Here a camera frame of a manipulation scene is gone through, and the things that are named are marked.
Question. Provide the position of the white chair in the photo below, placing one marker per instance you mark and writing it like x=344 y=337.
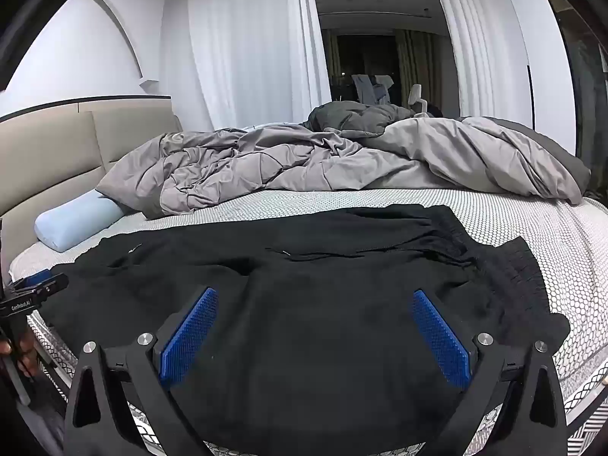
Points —
x=415 y=95

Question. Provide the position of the person's left hand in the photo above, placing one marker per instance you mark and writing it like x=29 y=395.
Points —
x=28 y=354

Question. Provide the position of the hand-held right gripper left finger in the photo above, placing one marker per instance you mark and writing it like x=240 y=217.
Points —
x=187 y=337

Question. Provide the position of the light blue pillow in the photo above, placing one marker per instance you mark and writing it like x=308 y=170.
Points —
x=71 y=221

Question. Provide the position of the bed with honeycomb sheet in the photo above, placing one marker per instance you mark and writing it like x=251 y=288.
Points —
x=546 y=228

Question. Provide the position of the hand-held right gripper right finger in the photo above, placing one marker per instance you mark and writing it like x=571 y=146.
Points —
x=441 y=337

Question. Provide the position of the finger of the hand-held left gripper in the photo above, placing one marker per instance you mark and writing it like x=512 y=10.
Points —
x=38 y=279

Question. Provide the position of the black pants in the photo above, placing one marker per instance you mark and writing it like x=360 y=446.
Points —
x=308 y=318

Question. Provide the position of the dark grey pillow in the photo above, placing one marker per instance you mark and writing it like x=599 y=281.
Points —
x=356 y=116

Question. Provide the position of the chair with draped clothes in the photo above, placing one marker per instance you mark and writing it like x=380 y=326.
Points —
x=368 y=88

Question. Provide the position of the grey duvet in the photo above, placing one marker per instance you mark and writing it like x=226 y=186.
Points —
x=285 y=166

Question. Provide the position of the beige padded headboard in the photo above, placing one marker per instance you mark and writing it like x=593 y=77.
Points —
x=47 y=161

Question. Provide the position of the white curtain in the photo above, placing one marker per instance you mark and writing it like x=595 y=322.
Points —
x=247 y=42
x=470 y=42

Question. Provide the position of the beige curtain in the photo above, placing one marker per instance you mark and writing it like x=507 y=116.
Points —
x=418 y=66

